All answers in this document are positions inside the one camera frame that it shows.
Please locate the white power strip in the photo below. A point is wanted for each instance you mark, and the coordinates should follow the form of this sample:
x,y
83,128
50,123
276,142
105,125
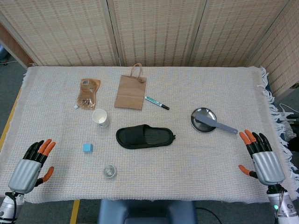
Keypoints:
x,y
286,115

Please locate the brown paper bag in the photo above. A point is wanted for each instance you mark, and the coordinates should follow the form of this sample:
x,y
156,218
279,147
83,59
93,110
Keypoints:
x,y
130,93

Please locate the clear round clip container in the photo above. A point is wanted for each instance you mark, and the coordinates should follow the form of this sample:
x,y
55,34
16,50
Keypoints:
x,y
109,171

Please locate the brown spouted snack pouch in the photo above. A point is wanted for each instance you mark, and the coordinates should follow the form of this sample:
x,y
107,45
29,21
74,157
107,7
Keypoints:
x,y
88,93

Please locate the bamboo folding screen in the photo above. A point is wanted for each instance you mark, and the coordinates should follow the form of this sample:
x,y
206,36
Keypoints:
x,y
70,30

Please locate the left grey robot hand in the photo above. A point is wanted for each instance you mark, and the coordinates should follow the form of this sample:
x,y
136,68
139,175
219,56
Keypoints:
x,y
24,173

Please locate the grey brush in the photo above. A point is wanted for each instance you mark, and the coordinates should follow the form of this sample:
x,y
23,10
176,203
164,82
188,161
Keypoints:
x,y
217,124

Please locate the light blue cube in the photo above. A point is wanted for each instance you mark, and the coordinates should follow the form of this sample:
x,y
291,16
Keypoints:
x,y
87,148

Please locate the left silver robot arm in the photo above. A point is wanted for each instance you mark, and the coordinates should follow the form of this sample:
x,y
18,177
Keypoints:
x,y
8,206

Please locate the round steel plate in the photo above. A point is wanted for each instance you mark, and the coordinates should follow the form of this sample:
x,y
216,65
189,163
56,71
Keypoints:
x,y
203,113

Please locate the beige woven tablecloth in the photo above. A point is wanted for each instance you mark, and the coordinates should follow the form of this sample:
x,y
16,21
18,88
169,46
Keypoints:
x,y
163,172

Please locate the white floral paper cup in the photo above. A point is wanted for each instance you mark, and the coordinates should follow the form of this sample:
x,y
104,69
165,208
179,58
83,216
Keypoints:
x,y
100,116

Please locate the green white marker pen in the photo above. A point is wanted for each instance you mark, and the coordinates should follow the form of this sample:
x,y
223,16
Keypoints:
x,y
154,101

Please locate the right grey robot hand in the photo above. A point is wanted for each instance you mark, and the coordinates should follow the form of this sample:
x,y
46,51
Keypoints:
x,y
268,166

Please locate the black slipper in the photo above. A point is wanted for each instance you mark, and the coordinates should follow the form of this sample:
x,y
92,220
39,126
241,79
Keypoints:
x,y
130,137

